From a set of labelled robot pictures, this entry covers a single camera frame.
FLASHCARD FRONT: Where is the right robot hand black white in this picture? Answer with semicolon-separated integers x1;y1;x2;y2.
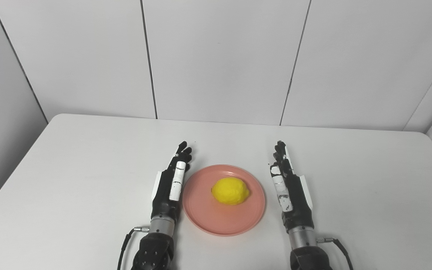
269;140;315;231

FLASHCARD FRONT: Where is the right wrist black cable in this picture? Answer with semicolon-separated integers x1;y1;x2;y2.
315;237;355;270

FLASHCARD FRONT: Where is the pink round plate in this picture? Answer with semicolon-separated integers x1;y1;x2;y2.
182;164;267;237

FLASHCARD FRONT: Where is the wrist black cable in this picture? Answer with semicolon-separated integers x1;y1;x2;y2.
315;237;355;270
117;226;151;270

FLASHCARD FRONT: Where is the yellow lemon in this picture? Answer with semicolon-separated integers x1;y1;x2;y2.
211;177;251;206

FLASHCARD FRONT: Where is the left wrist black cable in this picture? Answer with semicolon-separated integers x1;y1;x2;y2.
117;226;151;270

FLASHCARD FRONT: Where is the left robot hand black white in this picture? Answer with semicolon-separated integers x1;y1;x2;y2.
150;141;193;222

